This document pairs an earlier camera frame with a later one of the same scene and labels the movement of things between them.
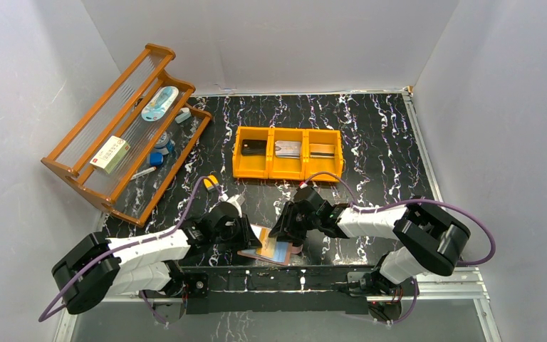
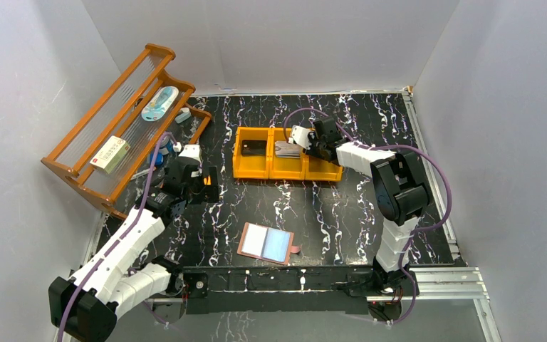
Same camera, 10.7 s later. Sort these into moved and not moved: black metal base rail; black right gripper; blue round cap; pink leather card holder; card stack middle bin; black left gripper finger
Moved: black left gripper finger; black right gripper
Not moved: blue round cap; black metal base rail; card stack middle bin; pink leather card holder
